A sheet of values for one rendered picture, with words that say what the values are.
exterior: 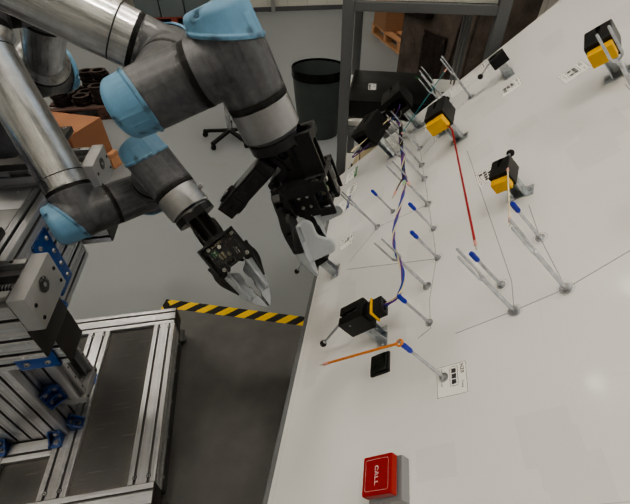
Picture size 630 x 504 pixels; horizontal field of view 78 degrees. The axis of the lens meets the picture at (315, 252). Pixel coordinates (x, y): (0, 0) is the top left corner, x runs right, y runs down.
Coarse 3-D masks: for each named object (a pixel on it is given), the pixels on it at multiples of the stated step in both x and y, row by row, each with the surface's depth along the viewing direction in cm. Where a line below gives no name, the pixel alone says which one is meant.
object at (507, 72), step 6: (498, 54) 97; (504, 54) 97; (492, 60) 98; (498, 60) 98; (504, 60) 97; (486, 66) 100; (492, 66) 99; (498, 66) 99; (504, 66) 99; (504, 72) 100; (510, 72) 99; (480, 78) 102
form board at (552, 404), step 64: (576, 0) 98; (512, 64) 102; (512, 128) 84; (576, 128) 70; (384, 192) 112; (448, 192) 88; (576, 192) 61; (384, 256) 91; (448, 256) 74; (512, 256) 62; (576, 256) 54; (320, 320) 95; (384, 320) 76; (448, 320) 64; (512, 320) 55; (576, 320) 48; (320, 384) 79; (384, 384) 66; (512, 384) 50; (576, 384) 44; (320, 448) 68; (384, 448) 58; (448, 448) 51; (512, 448) 45; (576, 448) 40
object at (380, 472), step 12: (372, 456) 54; (384, 456) 53; (396, 456) 53; (372, 468) 53; (384, 468) 52; (396, 468) 52; (372, 480) 52; (384, 480) 51; (396, 480) 51; (372, 492) 51; (384, 492) 50; (396, 492) 50
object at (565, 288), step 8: (512, 224) 48; (520, 232) 48; (528, 240) 49; (528, 248) 48; (536, 256) 49; (544, 264) 50; (552, 272) 50; (560, 280) 51; (560, 288) 52; (568, 288) 51
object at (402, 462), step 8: (400, 456) 53; (400, 464) 52; (408, 464) 53; (400, 472) 52; (408, 472) 52; (400, 480) 51; (408, 480) 52; (400, 488) 50; (408, 488) 51; (392, 496) 50; (400, 496) 50; (408, 496) 50
